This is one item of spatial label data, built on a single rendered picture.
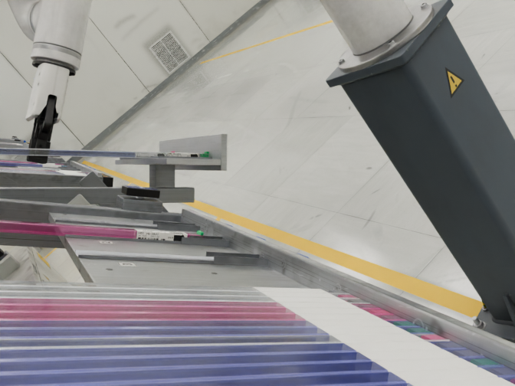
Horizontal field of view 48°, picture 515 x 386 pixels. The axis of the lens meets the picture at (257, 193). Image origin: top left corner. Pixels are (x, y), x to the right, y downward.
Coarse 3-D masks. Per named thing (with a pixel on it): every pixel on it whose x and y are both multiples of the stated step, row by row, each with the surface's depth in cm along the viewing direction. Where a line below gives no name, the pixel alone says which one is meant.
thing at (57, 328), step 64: (0, 320) 29; (64, 320) 30; (128, 320) 31; (192, 320) 33; (256, 320) 35; (320, 320) 36; (384, 320) 39; (0, 384) 21; (64, 384) 22; (128, 384) 23; (192, 384) 24; (256, 384) 25; (320, 384) 26; (384, 384) 27; (448, 384) 28; (512, 384) 29
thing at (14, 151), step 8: (0, 152) 89; (8, 152) 90; (16, 152) 90; (24, 152) 91; (32, 152) 91; (40, 152) 92; (48, 152) 92; (56, 152) 93; (64, 152) 94; (72, 152) 94; (80, 152) 95; (88, 152) 95; (96, 152) 96; (104, 152) 97; (112, 152) 97; (120, 152) 98; (128, 152) 99; (136, 152) 99; (144, 152) 100; (152, 152) 101; (160, 152) 101
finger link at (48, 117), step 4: (48, 96) 99; (52, 96) 99; (48, 100) 99; (52, 100) 99; (48, 104) 99; (52, 104) 99; (48, 108) 98; (52, 108) 99; (48, 112) 98; (52, 112) 99; (44, 116) 99; (48, 116) 98; (52, 116) 98; (44, 120) 98; (48, 120) 98; (44, 124) 98; (48, 124) 98; (44, 128) 99; (48, 128) 99
